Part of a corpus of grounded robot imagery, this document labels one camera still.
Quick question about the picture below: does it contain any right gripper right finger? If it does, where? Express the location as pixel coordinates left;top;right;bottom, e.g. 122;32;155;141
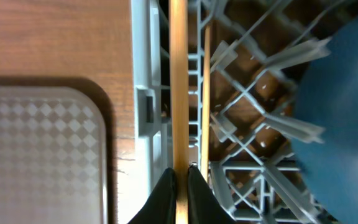
188;166;235;224

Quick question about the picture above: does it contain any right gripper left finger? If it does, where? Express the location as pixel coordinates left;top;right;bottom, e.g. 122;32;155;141
129;168;177;224

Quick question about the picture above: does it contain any dark blue plate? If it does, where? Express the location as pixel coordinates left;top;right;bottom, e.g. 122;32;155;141
291;16;358;223

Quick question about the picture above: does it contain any grey plastic dishwasher rack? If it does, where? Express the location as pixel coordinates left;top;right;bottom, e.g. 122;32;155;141
131;1;358;223

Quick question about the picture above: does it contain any dark brown serving tray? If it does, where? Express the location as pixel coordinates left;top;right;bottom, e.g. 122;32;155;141
0;86;109;224

